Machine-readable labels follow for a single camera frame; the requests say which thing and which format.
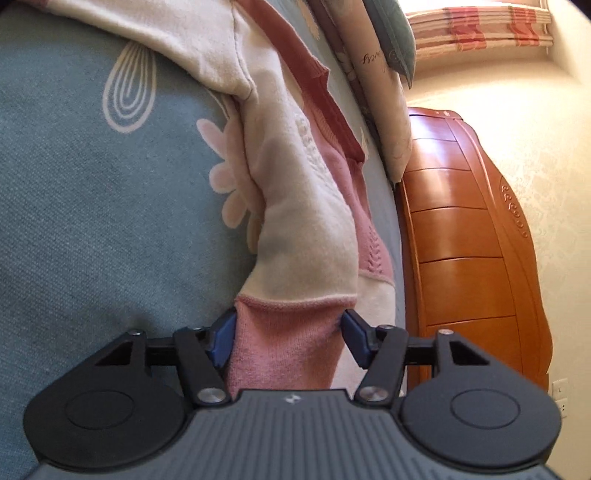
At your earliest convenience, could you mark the cream floral folded quilt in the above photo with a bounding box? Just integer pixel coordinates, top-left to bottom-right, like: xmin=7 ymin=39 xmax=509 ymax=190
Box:
xmin=308 ymin=1 xmax=413 ymax=184

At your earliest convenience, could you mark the orange wooden headboard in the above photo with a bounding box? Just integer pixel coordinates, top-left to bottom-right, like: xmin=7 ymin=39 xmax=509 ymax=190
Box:
xmin=394 ymin=108 xmax=553 ymax=389

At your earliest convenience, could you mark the white wall socket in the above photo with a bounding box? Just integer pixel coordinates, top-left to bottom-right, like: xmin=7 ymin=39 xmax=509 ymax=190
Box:
xmin=552 ymin=378 xmax=569 ymax=418

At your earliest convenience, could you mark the pink and cream knit sweater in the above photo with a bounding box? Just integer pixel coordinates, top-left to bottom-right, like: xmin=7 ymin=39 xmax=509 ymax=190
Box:
xmin=42 ymin=1 xmax=396 ymax=393

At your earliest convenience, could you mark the blue floral bed sheet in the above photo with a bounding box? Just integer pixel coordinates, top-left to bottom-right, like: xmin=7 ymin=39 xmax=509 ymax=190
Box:
xmin=0 ymin=0 xmax=408 ymax=480

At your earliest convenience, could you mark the striped window curtain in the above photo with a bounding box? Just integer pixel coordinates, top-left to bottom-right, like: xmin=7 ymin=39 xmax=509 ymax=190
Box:
xmin=407 ymin=1 xmax=554 ymax=60

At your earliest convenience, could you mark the dark teal pillow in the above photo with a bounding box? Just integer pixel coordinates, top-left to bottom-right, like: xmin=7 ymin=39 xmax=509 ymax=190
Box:
xmin=363 ymin=0 xmax=417 ymax=87

